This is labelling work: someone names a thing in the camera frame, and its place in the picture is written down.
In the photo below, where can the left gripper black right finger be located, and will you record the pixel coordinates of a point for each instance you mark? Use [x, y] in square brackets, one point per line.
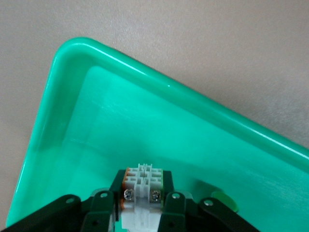
[178, 215]

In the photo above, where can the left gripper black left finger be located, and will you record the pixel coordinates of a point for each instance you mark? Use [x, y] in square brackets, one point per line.
[101, 212]

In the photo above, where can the green plastic tray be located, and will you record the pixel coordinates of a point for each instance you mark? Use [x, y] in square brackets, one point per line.
[169, 133]

